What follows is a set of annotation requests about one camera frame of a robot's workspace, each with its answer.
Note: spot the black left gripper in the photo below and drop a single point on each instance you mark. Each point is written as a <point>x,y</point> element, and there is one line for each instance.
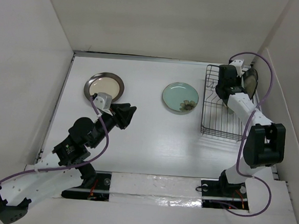
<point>125,120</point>

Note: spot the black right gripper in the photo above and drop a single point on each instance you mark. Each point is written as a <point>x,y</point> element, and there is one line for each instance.
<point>238,79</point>

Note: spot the dark rimmed mosaic plate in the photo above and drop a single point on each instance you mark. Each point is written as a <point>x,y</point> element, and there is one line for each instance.
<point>250,78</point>

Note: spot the brown rimmed cream plate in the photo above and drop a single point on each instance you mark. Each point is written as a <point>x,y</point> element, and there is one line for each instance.
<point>105,82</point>

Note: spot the teal flower plate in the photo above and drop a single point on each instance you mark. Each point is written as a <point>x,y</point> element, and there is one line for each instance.
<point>180,97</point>

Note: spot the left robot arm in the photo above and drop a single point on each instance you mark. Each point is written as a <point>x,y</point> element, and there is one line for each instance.
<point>67,166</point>

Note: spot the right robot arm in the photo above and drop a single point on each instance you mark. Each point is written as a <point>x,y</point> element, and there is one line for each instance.
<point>263,141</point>

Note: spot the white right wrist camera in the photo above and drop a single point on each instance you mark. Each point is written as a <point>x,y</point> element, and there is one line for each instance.
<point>238,64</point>

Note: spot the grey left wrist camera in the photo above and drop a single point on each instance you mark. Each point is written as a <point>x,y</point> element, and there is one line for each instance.
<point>102,100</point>

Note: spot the black wire dish rack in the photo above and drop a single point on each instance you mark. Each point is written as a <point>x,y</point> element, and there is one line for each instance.
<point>217,119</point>

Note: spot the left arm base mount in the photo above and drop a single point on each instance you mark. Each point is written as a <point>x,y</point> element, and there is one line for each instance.
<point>98,191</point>

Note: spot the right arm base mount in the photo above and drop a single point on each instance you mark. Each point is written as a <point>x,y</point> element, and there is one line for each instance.
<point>214,197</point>

